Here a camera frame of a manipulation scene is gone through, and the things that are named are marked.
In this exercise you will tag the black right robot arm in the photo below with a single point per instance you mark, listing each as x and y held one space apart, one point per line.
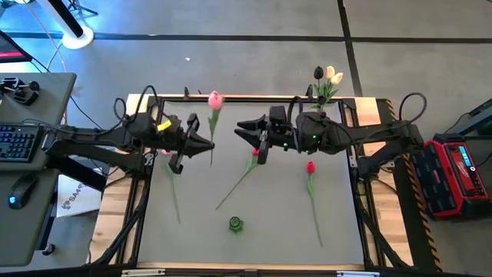
384 132

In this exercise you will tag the green glass vase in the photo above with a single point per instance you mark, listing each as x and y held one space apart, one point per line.
236 224

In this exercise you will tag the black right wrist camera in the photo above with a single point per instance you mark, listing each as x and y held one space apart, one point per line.
277 114

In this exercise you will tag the backlit black keyboard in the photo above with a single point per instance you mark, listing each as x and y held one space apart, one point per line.
19 144

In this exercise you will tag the black desk foot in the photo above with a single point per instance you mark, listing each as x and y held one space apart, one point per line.
48 249

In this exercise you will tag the yellow tag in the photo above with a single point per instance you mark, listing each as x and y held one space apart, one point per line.
164 125

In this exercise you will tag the grey desk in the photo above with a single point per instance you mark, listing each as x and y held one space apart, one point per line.
23 231

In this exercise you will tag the red artificial tulip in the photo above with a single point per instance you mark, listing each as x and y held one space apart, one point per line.
311 167
251 164

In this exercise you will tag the black aluminium rig frame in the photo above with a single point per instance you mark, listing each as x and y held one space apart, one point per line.
250 100

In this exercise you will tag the dark screen with red strip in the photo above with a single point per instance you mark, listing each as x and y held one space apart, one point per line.
9 50

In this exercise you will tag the black artificial tulip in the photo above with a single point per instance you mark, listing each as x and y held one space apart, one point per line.
318 72

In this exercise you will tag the red black tool box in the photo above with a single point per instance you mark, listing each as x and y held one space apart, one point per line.
453 181

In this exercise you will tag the silver metal bracket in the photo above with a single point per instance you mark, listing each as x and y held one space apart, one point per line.
142 273
357 274

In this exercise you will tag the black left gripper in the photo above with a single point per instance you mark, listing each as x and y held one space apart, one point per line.
175 138

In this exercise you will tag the black computer mouse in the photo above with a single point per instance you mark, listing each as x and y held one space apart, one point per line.
23 190

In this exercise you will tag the pink glass vase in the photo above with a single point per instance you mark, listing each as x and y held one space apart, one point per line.
320 111

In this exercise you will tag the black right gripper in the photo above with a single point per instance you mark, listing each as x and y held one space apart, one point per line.
280 136

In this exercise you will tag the black green device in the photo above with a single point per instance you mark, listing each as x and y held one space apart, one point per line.
480 119

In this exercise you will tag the pink artificial tulip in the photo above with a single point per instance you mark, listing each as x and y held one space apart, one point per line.
166 152
215 101

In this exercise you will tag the black pole white round base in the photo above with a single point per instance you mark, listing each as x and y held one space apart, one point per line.
63 15

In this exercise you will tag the black desk gadget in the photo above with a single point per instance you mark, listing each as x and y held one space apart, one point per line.
23 95

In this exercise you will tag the black base plate hazard striped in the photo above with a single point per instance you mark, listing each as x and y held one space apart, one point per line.
403 231

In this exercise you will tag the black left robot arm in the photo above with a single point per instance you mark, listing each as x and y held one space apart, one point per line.
96 154

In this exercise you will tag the white printed paper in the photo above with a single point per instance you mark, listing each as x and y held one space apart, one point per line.
77 200

